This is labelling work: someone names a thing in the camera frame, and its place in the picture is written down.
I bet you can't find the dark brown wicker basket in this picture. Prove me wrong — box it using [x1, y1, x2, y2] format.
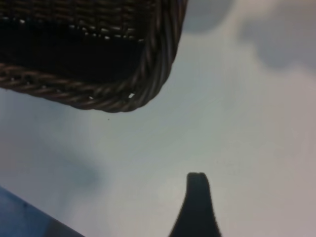
[0, 0, 188, 114]

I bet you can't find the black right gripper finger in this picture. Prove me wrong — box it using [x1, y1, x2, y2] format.
[167, 171, 224, 237]

